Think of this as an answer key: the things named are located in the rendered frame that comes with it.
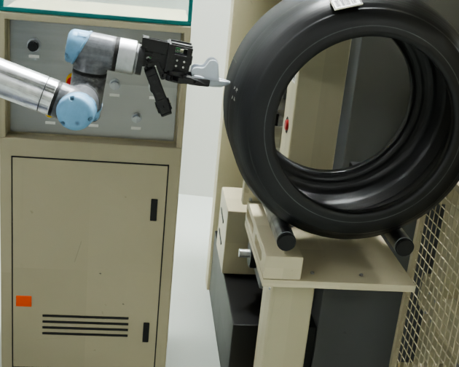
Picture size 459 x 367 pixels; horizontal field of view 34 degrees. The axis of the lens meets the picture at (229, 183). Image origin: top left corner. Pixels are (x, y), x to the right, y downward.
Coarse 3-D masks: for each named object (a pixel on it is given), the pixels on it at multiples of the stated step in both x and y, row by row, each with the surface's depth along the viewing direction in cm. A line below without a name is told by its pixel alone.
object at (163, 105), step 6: (150, 72) 164; (156, 72) 164; (150, 78) 164; (156, 78) 164; (150, 84) 165; (156, 84) 165; (156, 90) 165; (162, 90) 166; (156, 96) 166; (162, 96) 166; (156, 102) 166; (162, 102) 166; (168, 102) 168; (156, 108) 169; (162, 108) 167; (168, 108) 167; (162, 114) 168; (168, 114) 168
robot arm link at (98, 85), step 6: (72, 72) 164; (78, 72) 162; (72, 78) 163; (78, 78) 162; (84, 78) 162; (90, 78) 162; (96, 78) 162; (102, 78) 163; (72, 84) 161; (90, 84) 160; (96, 84) 163; (102, 84) 164; (96, 90) 160; (102, 90) 165; (102, 96) 165; (96, 114) 166
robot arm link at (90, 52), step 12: (72, 36) 159; (84, 36) 160; (96, 36) 161; (108, 36) 162; (72, 48) 159; (84, 48) 159; (96, 48) 160; (108, 48) 160; (72, 60) 161; (84, 60) 161; (96, 60) 161; (108, 60) 161; (84, 72) 161; (96, 72) 162
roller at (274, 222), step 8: (264, 208) 189; (272, 216) 181; (272, 224) 178; (280, 224) 175; (288, 224) 176; (272, 232) 176; (280, 232) 171; (288, 232) 170; (280, 240) 170; (288, 240) 170; (280, 248) 171; (288, 248) 171
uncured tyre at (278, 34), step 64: (320, 0) 158; (384, 0) 157; (256, 64) 159; (448, 64) 160; (256, 128) 161; (448, 128) 185; (256, 192) 170; (320, 192) 196; (384, 192) 193; (448, 192) 174
